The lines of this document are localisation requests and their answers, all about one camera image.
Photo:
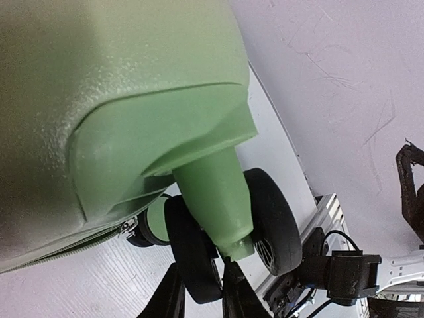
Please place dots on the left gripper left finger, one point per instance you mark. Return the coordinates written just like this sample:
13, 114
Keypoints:
169, 299

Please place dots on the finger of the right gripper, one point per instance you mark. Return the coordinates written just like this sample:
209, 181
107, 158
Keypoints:
411, 198

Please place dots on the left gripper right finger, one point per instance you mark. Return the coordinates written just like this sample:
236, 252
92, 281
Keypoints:
239, 298

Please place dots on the green hard-shell suitcase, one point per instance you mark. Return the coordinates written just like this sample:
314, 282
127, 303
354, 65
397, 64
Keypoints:
122, 118

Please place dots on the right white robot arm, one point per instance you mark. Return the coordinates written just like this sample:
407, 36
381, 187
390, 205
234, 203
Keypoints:
381, 275

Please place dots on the aluminium front rail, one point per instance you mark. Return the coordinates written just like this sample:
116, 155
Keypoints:
286, 296

